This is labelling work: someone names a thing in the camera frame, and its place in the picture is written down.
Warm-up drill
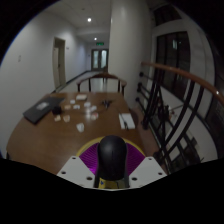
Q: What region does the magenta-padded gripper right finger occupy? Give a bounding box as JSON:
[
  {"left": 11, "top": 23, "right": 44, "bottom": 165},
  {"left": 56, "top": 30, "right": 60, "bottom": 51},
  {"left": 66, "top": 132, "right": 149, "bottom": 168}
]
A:
[{"left": 125, "top": 142, "right": 168, "bottom": 188}]

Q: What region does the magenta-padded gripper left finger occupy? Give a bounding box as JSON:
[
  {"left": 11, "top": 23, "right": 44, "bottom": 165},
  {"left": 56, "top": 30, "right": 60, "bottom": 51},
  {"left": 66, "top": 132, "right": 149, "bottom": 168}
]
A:
[{"left": 56, "top": 142, "right": 100, "bottom": 188}]

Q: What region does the black computer mouse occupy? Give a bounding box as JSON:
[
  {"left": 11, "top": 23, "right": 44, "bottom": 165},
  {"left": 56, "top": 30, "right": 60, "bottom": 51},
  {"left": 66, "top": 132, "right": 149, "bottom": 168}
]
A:
[{"left": 96, "top": 134, "right": 129, "bottom": 183}]

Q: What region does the small black box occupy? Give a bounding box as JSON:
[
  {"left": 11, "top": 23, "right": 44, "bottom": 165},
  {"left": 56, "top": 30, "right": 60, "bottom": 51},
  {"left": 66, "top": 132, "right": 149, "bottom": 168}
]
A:
[{"left": 51, "top": 105, "right": 63, "bottom": 116}]

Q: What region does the black closed laptop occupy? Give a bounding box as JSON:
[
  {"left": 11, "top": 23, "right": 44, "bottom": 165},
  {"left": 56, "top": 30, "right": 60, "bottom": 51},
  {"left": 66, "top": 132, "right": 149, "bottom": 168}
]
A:
[{"left": 22, "top": 95, "right": 66, "bottom": 125}]

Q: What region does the small black clip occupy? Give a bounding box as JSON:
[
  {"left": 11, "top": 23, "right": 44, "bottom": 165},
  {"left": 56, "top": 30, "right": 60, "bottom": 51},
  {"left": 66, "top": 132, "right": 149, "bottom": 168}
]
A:
[{"left": 101, "top": 99, "right": 114, "bottom": 109}]

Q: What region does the wooden armchair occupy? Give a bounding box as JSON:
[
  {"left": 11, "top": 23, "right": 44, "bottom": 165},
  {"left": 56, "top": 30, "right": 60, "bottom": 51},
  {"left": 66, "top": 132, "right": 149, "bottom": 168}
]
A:
[{"left": 75, "top": 72, "right": 128, "bottom": 97}]

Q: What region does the black railing with wooden handrail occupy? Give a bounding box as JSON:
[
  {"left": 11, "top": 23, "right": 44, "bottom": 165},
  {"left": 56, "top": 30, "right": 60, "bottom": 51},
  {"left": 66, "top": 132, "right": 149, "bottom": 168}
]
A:
[{"left": 134, "top": 60, "right": 224, "bottom": 174}]

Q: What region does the white single door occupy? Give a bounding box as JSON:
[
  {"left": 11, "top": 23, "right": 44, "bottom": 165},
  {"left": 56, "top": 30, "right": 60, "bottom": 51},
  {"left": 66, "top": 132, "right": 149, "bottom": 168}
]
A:
[{"left": 52, "top": 37, "right": 67, "bottom": 89}]

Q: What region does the dark window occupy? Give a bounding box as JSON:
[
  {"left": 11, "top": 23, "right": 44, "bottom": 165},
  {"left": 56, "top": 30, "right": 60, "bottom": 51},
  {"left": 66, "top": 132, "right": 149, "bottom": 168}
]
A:
[{"left": 154, "top": 31, "right": 191, "bottom": 101}]

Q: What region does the glass double door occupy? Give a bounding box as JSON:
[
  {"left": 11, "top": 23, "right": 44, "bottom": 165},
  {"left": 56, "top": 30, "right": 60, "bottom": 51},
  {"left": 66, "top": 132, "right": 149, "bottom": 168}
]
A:
[{"left": 91, "top": 48, "right": 110, "bottom": 71}]

